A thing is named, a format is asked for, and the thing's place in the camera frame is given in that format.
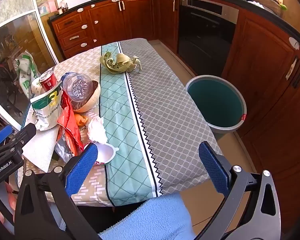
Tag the black built-in oven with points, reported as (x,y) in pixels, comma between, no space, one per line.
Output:
(205,40)

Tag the white paper cup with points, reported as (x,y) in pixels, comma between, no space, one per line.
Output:
(36,86)

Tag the red drink can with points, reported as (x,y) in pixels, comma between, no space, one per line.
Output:
(48,81)

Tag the green vegetable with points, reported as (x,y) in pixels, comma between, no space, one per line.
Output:
(283,6)

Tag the green bamboo leaf wrappers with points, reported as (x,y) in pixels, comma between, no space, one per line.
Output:
(120,61)

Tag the glass sliding door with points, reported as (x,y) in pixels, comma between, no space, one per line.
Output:
(15,42)

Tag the brown wooden kitchen cabinets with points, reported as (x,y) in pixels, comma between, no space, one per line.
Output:
(140,17)

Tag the white tissue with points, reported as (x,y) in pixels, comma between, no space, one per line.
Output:
(97,131)

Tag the person's left hand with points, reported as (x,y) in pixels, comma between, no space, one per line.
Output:
(10,200)

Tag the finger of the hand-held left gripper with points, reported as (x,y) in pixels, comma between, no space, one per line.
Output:
(1,133)
(25,133)

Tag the red snack packet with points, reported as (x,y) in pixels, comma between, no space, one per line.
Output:
(70,125)

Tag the woven bamboo bowl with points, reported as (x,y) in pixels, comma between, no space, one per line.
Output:
(86,106)

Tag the orange peel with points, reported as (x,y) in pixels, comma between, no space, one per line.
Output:
(79,120)

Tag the grey bin with teal inside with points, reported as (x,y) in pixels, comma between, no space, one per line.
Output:
(215,105)

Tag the silver foil wrapper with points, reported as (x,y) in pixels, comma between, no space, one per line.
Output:
(62,151)

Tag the patterned tablecloth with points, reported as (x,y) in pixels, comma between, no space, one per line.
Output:
(165,120)

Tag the white paper towel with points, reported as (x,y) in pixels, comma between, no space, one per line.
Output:
(37,147)

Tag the white and green snack bag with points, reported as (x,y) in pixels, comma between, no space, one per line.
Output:
(47,110)

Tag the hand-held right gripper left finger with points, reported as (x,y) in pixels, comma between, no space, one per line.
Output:
(82,165)

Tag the clear plastic bottle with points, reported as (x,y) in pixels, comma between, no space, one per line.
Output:
(77,88)

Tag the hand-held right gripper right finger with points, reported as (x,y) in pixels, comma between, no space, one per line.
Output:
(213,167)

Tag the light blue fleece garment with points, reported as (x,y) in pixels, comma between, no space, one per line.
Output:
(155,217)

